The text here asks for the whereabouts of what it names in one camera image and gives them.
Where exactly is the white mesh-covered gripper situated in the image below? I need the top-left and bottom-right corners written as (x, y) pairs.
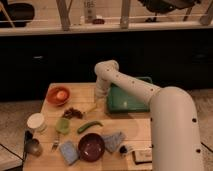
top-left (94, 77), bottom-right (111, 99)

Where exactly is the yellow banana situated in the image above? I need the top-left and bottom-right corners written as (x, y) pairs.
top-left (83, 104), bottom-right (97, 114)

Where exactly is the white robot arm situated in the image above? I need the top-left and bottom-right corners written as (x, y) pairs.
top-left (94, 60), bottom-right (204, 171)

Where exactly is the green plastic tray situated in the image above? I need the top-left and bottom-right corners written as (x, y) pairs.
top-left (106, 84), bottom-right (149, 114)

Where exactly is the orange fruit in bowl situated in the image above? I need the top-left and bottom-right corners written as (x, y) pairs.
top-left (56, 91), bottom-right (66, 100)

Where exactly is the orange bowl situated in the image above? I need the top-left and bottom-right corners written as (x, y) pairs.
top-left (46, 86), bottom-right (70, 106)

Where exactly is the green plastic cup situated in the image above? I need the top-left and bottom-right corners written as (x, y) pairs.
top-left (55, 117), bottom-right (70, 134)

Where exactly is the blue grey cloth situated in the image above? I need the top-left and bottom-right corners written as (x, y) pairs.
top-left (102, 132), bottom-right (125, 153)

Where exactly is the dark maroon bowl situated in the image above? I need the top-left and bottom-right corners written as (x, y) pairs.
top-left (78, 133), bottom-right (105, 162)

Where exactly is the small black white object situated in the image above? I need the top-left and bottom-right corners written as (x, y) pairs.
top-left (119, 145), bottom-right (133, 156)

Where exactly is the metal fork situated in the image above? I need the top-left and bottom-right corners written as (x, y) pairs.
top-left (51, 132), bottom-right (60, 151)

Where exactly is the blue sponge left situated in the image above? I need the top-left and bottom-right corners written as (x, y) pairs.
top-left (59, 141), bottom-right (79, 165)

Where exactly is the white box with label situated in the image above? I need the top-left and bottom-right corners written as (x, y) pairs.
top-left (133, 149), bottom-right (152, 164)

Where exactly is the metal cup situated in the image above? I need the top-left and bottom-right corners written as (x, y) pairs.
top-left (25, 139), bottom-right (43, 156)

